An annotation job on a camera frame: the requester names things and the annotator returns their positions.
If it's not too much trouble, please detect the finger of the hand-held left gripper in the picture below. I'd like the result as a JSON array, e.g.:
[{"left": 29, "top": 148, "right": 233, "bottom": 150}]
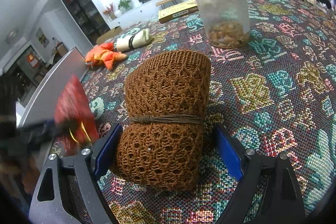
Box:
[{"left": 18, "top": 119, "right": 80, "bottom": 141}]

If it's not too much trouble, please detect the red patterned pouch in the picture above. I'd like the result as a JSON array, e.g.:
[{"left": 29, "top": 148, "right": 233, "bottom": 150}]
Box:
[{"left": 54, "top": 74, "right": 100, "bottom": 156}]

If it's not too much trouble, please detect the dark glass display cabinet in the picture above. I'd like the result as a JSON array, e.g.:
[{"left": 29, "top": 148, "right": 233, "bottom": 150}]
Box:
[{"left": 56, "top": 0, "right": 111, "bottom": 45}]

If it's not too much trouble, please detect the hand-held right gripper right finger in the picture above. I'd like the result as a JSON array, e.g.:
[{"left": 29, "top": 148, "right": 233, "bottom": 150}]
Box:
[{"left": 214, "top": 123, "right": 306, "bottom": 224}]

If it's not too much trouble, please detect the colourful printed blanket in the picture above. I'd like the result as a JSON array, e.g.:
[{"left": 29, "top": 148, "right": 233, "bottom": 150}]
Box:
[{"left": 50, "top": 0, "right": 336, "bottom": 224}]

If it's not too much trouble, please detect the framed wall picture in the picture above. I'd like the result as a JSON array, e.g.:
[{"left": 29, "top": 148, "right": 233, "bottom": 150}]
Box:
[{"left": 35, "top": 27, "right": 50, "bottom": 48}]

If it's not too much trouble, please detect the cardboard box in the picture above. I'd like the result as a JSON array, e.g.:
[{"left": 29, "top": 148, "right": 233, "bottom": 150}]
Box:
[{"left": 96, "top": 26, "right": 123, "bottom": 45}]

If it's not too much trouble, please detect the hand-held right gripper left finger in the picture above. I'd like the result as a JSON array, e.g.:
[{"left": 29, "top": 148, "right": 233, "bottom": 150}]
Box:
[{"left": 28, "top": 123, "right": 124, "bottom": 224}]

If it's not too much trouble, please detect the round ceiling lamp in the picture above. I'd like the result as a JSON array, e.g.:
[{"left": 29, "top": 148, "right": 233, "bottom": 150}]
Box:
[{"left": 6, "top": 27, "right": 19, "bottom": 43}]

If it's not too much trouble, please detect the clear plastic jar black lid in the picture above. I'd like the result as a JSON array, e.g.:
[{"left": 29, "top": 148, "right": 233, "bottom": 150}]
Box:
[{"left": 187, "top": 0, "right": 251, "bottom": 49}]

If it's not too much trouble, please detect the flat yellow box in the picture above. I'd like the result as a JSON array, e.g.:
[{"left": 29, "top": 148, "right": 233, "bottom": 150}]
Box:
[{"left": 158, "top": 0, "right": 198, "bottom": 24}]

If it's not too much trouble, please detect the red door notice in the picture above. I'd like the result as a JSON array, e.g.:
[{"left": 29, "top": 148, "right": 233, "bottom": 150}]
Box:
[{"left": 26, "top": 52, "right": 38, "bottom": 67}]

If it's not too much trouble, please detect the orange cloth toy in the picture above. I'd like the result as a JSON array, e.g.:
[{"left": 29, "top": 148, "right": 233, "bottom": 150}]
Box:
[{"left": 84, "top": 42, "right": 128, "bottom": 71}]

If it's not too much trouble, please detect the brown knitted cloth roll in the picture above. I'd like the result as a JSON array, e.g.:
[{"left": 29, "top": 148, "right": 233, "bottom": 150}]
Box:
[{"left": 110, "top": 49, "right": 212, "bottom": 191}]

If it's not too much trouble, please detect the bushy green potted plant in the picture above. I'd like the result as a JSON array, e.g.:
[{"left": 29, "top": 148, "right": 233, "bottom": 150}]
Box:
[{"left": 117, "top": 0, "right": 132, "bottom": 11}]

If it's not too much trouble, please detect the person's left hand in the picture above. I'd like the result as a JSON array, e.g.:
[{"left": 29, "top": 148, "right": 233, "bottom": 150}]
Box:
[{"left": 0, "top": 157, "right": 41, "bottom": 195}]

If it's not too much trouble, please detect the grey partition board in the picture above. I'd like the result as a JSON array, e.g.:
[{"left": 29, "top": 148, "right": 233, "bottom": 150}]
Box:
[{"left": 16, "top": 47, "right": 90, "bottom": 130}]

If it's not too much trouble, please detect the cream cloth roll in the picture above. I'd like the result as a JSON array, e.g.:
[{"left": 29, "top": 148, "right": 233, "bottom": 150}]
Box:
[{"left": 115, "top": 28, "right": 153, "bottom": 52}]

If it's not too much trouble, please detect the red flower bouquet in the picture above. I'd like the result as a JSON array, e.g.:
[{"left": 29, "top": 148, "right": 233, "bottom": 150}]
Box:
[{"left": 103, "top": 3, "right": 116, "bottom": 20}]

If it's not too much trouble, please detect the white television cabinet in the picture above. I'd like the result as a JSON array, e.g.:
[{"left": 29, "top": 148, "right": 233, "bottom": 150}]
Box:
[{"left": 110, "top": 0, "right": 196, "bottom": 28}]

